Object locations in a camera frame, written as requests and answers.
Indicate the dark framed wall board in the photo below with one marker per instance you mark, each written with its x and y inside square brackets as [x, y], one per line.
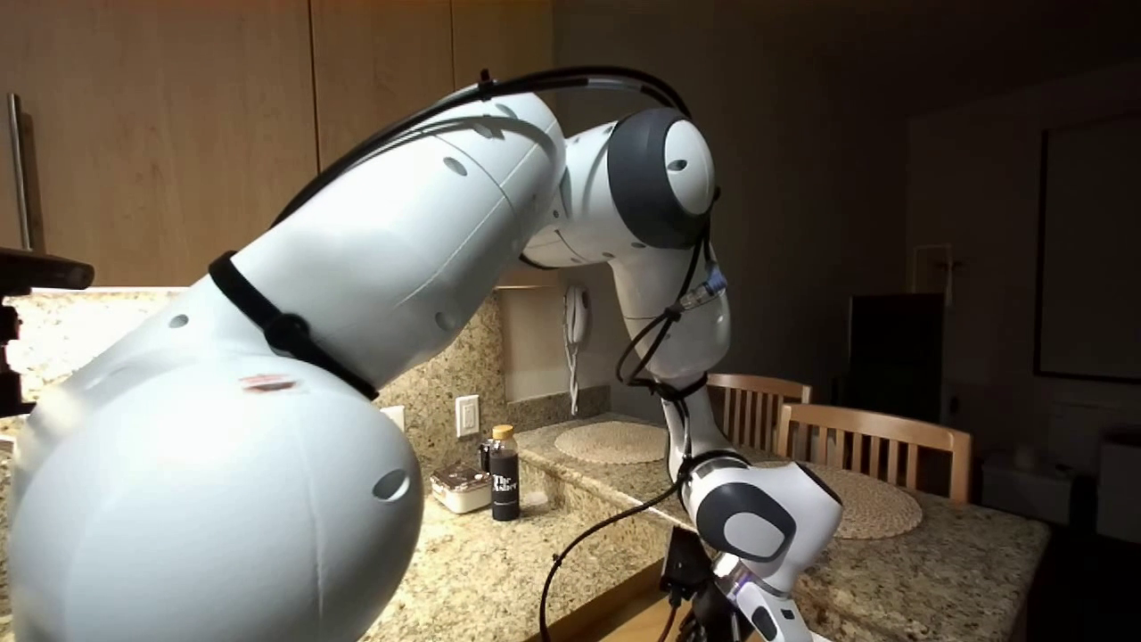
[1093, 252]

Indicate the white wall phone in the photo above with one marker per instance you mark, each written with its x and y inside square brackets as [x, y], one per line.
[575, 315]

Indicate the black bottle wooden lid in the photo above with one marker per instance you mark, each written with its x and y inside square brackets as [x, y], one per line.
[504, 481]

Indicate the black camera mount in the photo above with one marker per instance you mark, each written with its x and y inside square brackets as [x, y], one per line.
[41, 271]

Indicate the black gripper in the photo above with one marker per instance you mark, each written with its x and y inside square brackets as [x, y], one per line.
[713, 610]

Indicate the brown cardboard cover box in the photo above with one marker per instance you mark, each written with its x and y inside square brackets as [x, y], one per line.
[606, 617]

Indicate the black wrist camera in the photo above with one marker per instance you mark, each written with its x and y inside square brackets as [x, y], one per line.
[686, 566]

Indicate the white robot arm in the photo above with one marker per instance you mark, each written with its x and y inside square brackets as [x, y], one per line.
[356, 261]

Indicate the wooden slat chair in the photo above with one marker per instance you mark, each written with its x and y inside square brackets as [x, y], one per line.
[762, 384]
[878, 418]

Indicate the black square furniture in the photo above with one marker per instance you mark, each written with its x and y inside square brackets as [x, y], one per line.
[896, 359]

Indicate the wooden wall cabinet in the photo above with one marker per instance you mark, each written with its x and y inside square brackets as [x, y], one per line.
[119, 119]

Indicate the round woven placemat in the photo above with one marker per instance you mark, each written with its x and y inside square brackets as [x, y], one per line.
[878, 503]
[606, 442]

